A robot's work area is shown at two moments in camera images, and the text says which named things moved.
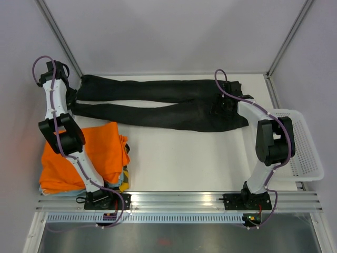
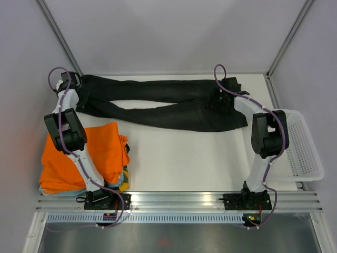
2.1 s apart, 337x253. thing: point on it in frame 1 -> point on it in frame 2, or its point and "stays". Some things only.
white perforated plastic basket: [306, 165] stays
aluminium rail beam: [308, 202] stays
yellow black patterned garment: [126, 182] stays
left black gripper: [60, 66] -> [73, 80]
